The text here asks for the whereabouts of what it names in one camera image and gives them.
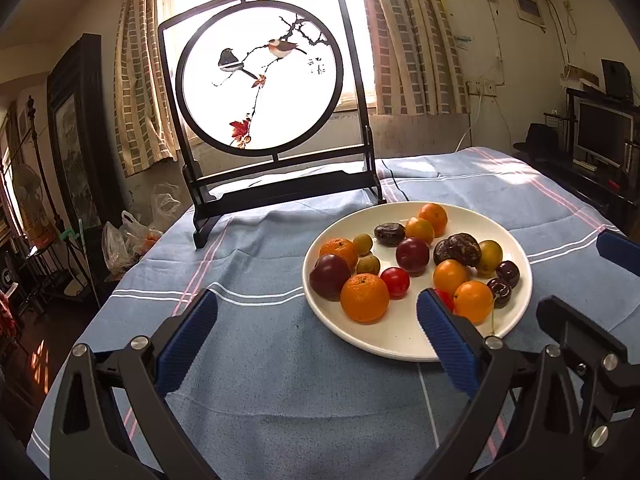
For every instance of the large tangerine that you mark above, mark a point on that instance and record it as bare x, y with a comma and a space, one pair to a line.
364, 297

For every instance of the red plum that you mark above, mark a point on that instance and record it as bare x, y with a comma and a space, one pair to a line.
412, 255

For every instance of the black desk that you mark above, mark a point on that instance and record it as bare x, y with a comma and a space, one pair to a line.
590, 190

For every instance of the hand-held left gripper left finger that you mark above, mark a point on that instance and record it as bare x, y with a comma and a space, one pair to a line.
187, 340

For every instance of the electric fan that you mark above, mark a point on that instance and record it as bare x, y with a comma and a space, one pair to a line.
27, 190

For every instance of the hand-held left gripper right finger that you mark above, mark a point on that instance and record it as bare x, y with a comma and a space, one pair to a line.
445, 340

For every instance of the wooden coat stand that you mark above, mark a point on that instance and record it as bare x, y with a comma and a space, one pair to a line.
42, 160

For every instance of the small green plum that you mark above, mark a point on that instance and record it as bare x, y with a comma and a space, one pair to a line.
369, 264
363, 243

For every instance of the round bird painting screen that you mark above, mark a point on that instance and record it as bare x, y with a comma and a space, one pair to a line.
280, 110

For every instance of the brick pattern curtain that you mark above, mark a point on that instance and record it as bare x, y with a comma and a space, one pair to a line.
415, 40
142, 85

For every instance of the wall vent cover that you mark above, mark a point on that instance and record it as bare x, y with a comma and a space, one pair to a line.
527, 5

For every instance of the black hat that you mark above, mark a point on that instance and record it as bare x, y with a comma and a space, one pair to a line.
537, 142

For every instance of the blue striped tablecloth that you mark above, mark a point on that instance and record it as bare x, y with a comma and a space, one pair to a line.
275, 360

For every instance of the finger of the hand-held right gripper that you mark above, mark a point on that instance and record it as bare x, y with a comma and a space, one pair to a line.
617, 250
590, 330

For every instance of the white round plate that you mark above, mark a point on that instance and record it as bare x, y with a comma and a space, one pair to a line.
415, 330

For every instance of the dark brown water chestnut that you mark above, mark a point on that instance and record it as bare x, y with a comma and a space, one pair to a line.
465, 249
440, 252
389, 234

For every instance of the dark red cherry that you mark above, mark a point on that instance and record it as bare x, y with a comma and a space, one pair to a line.
507, 273
500, 291

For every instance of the yellow green plum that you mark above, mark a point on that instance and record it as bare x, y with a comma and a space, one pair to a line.
489, 257

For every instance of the wall socket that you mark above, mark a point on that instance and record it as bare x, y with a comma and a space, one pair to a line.
481, 88

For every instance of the computer monitor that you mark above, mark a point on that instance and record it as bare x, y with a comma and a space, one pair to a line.
602, 132

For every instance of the clear plastic bag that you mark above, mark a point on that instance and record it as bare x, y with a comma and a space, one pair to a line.
167, 205

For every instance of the black speaker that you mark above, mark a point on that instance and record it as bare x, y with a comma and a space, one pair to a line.
616, 80

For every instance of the dark purple plum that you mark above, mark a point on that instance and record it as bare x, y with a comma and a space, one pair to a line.
329, 276

